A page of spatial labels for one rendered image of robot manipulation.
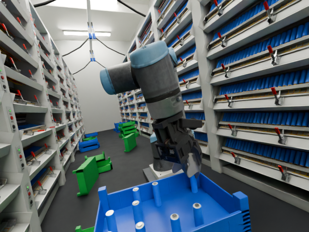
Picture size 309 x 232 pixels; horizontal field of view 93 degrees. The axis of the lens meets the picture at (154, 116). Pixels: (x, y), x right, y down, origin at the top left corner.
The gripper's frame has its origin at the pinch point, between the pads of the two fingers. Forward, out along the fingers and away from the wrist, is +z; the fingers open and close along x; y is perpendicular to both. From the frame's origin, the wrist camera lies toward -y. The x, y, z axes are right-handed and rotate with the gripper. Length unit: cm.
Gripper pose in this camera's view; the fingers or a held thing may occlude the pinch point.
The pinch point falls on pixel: (192, 171)
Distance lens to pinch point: 49.0
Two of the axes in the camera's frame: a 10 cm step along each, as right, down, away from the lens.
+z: 3.3, 9.1, 2.6
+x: 7.0, -0.5, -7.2
